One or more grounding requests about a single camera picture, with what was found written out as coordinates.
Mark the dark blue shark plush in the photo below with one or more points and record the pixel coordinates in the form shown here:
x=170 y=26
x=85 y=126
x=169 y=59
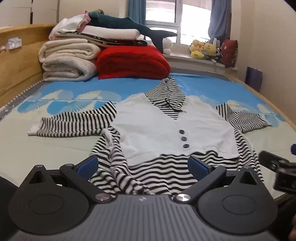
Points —
x=138 y=26

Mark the yellow duck plush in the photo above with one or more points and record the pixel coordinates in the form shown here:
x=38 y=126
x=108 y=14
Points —
x=196 y=52

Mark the wooden bed side rail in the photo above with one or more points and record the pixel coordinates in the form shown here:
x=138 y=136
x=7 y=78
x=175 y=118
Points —
x=272 y=102

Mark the wooden headboard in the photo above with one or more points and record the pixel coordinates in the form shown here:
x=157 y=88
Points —
x=23 y=67

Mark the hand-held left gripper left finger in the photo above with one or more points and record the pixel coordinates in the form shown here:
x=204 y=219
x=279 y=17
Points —
x=87 y=168

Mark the purple bag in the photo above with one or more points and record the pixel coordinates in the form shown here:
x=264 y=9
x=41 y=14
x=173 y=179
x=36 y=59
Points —
x=254 y=78

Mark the white tissue pack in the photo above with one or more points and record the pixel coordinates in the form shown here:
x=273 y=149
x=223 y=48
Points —
x=13 y=44

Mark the white folded cloth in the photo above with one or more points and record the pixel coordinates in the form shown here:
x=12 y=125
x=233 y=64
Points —
x=111 y=32

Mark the white plush toy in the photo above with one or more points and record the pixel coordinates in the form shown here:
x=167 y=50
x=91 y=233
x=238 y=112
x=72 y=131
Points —
x=167 y=46

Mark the yellow bear plush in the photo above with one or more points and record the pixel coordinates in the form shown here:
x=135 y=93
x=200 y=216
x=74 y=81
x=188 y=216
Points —
x=211 y=49

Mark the white folded quilt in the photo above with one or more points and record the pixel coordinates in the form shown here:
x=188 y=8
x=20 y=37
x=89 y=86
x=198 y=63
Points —
x=67 y=58

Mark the white window sill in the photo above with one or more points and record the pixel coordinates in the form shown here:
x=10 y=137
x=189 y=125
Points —
x=182 y=59

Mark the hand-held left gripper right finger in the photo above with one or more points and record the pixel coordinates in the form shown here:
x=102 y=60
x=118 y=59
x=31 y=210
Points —
x=197 y=168

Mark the pink and white cloth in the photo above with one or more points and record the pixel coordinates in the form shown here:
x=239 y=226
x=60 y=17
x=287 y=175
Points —
x=71 y=23

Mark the red folded blanket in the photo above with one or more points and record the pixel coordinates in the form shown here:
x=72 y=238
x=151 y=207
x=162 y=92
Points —
x=131 y=62

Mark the blue curtain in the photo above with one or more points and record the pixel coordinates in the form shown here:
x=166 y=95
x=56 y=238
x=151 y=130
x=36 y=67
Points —
x=219 y=18
x=137 y=10

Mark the window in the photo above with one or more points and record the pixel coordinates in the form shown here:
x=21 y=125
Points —
x=171 y=14

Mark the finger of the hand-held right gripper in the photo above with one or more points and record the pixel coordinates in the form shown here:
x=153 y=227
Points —
x=294 y=149
x=270 y=158

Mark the striped hoodie with white vest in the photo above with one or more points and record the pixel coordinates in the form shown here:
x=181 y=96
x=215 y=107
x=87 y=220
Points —
x=150 y=125

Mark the blue and green bed sheet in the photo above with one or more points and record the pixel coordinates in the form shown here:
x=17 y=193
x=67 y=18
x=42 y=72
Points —
x=57 y=148

